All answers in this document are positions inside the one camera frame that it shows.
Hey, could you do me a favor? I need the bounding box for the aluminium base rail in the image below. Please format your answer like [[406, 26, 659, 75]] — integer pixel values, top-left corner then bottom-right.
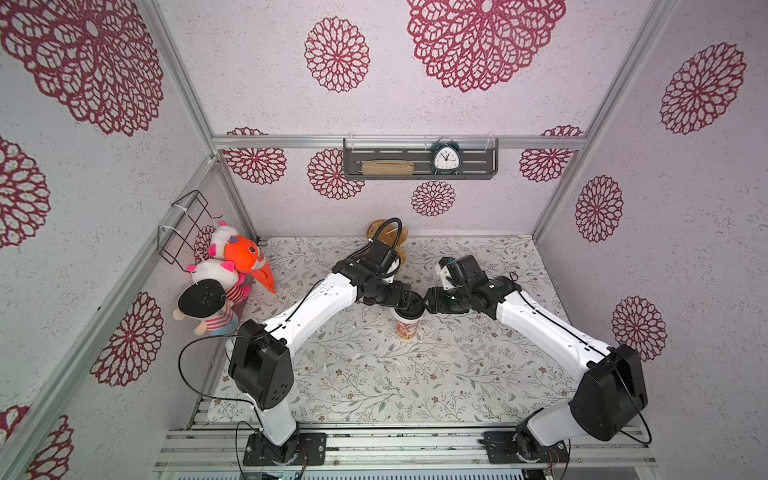
[[152, 392, 658, 480]]

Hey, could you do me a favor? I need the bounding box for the black-haired doll plush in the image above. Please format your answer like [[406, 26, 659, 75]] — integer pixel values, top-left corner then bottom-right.
[[173, 279, 239, 336]]

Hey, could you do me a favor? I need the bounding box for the brown teddy bear plush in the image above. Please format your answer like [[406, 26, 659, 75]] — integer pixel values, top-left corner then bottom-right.
[[366, 219, 408, 267]]

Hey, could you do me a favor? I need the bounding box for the pink white pig plush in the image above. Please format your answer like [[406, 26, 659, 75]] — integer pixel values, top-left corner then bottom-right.
[[185, 222, 251, 306]]

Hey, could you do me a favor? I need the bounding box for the teal alarm clock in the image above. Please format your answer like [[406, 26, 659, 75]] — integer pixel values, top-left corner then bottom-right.
[[431, 141, 463, 175]]

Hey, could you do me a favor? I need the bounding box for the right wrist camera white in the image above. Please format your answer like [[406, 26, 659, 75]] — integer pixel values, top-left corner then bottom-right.
[[435, 257, 456, 291]]

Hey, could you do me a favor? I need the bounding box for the paper milk tea cup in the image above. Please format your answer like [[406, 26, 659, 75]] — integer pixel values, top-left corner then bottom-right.
[[393, 311, 421, 340]]

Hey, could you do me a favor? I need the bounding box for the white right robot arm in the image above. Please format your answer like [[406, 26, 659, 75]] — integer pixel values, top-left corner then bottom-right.
[[425, 255, 648, 462]]

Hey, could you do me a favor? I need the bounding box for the black cup lid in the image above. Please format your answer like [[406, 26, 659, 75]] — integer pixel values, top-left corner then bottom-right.
[[391, 292, 425, 321]]

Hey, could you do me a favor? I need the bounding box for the black wire basket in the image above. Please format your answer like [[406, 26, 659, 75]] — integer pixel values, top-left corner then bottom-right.
[[155, 189, 222, 273]]

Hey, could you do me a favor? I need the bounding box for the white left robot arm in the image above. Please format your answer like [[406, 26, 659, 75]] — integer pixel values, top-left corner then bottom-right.
[[223, 218, 425, 464]]

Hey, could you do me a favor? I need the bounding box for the grey wall shelf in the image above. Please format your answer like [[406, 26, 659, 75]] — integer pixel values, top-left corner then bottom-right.
[[342, 136, 499, 181]]

